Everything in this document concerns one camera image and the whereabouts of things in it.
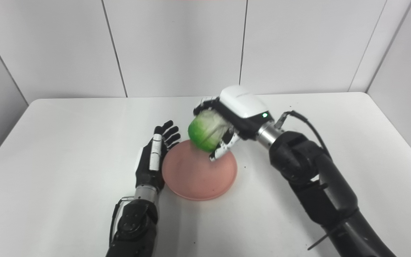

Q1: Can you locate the green white toy cabbage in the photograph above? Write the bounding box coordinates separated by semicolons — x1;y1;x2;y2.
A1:
188;110;233;153

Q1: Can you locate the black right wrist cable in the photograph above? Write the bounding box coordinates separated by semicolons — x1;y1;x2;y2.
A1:
275;111;332;160

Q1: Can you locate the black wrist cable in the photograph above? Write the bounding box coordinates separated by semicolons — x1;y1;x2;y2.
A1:
275;111;332;160
109;196;135;247

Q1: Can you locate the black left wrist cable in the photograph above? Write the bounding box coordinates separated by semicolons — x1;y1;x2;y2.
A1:
109;196;135;247

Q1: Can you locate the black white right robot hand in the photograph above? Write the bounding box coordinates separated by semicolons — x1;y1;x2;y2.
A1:
194;85;274;162

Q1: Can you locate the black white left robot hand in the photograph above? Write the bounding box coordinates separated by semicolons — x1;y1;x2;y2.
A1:
135;120;181;191

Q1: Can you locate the pink plastic plate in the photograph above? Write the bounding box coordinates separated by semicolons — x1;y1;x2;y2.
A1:
162;139;237;201

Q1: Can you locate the black cable zip tie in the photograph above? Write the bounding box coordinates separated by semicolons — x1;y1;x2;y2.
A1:
307;228;339;250

